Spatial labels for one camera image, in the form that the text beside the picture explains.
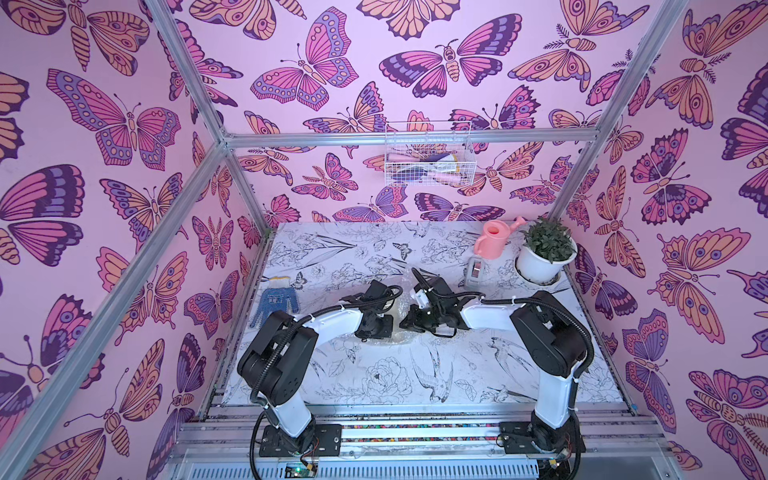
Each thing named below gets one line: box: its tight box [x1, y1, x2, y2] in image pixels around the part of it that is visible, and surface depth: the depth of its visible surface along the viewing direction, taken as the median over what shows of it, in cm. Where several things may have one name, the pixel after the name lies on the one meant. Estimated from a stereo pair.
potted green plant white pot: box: [514, 217, 578, 285], surface depth 96 cm
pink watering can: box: [473, 216, 527, 260], surface depth 108 cm
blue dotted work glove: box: [249, 276, 299, 328], surface depth 102 cm
